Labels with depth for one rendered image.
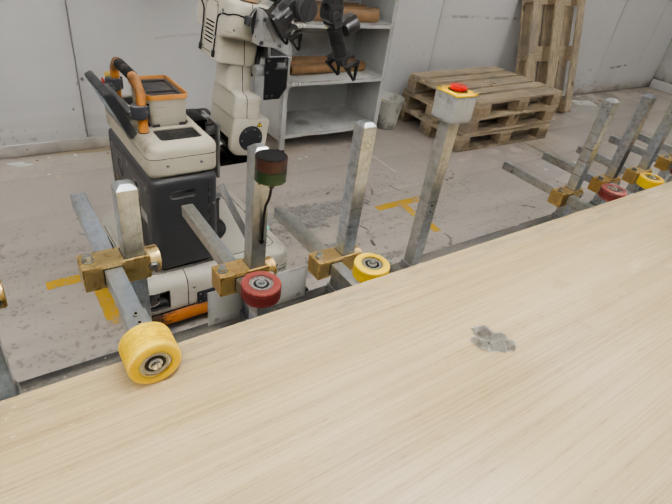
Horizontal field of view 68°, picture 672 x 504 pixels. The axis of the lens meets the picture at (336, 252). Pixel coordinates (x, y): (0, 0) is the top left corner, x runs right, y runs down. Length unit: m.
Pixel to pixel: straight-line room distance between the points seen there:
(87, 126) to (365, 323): 3.02
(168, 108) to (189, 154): 0.19
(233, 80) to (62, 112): 1.83
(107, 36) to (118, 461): 3.07
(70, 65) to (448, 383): 3.13
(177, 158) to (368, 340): 1.11
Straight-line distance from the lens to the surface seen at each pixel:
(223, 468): 0.74
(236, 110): 2.02
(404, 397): 0.84
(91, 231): 1.07
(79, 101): 3.66
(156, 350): 0.78
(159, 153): 1.78
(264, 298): 0.97
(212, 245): 1.18
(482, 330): 0.99
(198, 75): 3.81
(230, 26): 1.90
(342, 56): 2.04
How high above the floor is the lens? 1.53
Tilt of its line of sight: 34 degrees down
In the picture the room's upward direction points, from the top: 9 degrees clockwise
